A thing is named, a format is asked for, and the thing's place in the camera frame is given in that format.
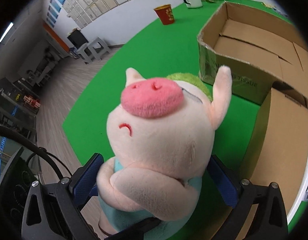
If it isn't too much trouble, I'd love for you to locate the red paper bucket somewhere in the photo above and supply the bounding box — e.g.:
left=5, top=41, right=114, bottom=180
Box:
left=154, top=4, right=175, bottom=25

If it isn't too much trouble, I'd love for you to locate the large cardboard box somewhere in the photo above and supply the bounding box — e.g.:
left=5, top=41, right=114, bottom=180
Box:
left=197, top=2, right=308, bottom=109

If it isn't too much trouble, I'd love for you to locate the pink pig plush toy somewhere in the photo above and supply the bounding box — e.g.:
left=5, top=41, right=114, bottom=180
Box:
left=97, top=66, right=232, bottom=239

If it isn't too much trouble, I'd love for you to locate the black cable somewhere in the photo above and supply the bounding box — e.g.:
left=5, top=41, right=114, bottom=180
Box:
left=0, top=123, right=73, bottom=181

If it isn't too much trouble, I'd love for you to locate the black bin with gold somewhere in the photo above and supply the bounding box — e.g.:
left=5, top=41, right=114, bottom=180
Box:
left=67, top=29, right=88, bottom=49

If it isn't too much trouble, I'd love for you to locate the cardboard divider insert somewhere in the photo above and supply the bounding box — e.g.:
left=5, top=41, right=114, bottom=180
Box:
left=238, top=89, right=308, bottom=212

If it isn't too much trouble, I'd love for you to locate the grey plastic stool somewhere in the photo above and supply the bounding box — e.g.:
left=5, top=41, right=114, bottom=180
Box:
left=76, top=37, right=111, bottom=64

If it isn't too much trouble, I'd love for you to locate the green table mat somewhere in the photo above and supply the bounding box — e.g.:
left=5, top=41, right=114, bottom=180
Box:
left=62, top=0, right=308, bottom=240

